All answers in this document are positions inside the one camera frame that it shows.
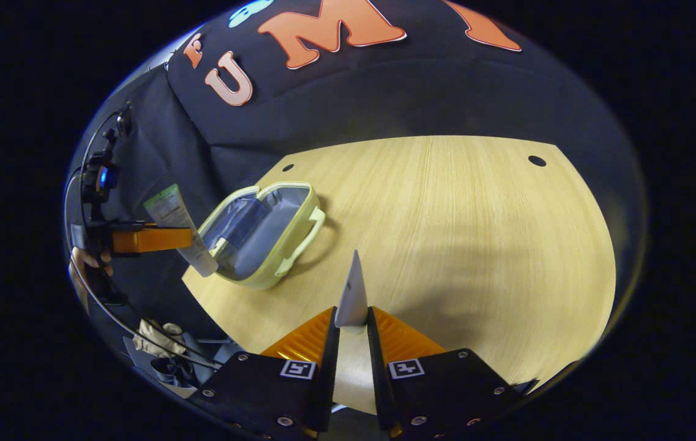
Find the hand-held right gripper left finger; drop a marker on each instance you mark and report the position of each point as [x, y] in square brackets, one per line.
[329, 380]

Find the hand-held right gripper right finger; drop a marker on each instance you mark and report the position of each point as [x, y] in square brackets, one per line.
[381, 380]

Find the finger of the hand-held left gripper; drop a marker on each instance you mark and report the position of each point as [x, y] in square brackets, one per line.
[152, 239]

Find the green-ended skin care tube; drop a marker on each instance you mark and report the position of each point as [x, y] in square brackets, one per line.
[170, 211]

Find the white skin care tube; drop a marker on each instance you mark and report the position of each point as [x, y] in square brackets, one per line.
[352, 294]

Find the beige crumpled cloth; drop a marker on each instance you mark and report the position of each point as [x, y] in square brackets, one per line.
[158, 337]

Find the dark cloth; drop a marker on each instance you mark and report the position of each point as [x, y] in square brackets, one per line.
[173, 370]

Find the black backdrop cloth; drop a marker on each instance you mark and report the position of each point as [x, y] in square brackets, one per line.
[384, 92]

